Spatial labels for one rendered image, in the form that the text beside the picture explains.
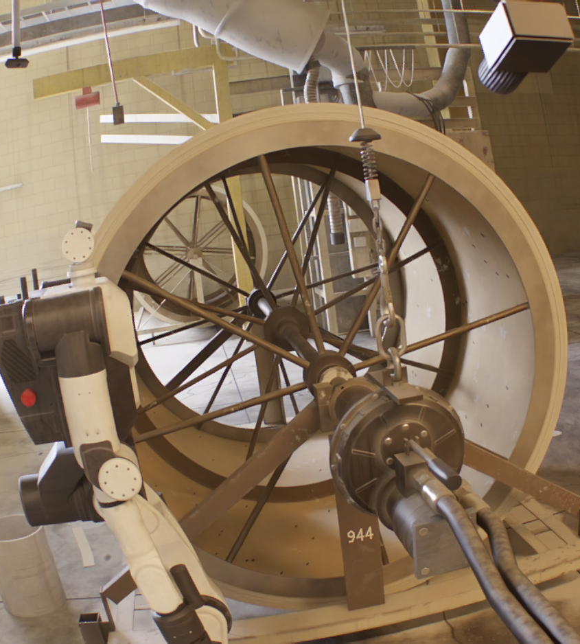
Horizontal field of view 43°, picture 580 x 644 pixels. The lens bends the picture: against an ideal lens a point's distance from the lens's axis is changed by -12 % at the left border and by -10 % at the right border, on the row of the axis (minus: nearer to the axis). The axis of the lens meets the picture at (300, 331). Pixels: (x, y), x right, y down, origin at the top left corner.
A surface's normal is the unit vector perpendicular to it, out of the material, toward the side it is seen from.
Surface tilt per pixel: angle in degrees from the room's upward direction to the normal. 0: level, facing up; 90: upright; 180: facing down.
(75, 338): 88
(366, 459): 90
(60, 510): 113
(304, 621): 0
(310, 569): 10
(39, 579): 90
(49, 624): 0
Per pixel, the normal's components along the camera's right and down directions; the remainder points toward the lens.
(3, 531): 0.66, 0.04
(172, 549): 0.32, 0.53
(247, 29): -0.19, 0.64
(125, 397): 0.87, 0.11
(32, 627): -0.12, -0.98
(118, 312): 0.85, -0.11
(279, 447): 0.15, 0.15
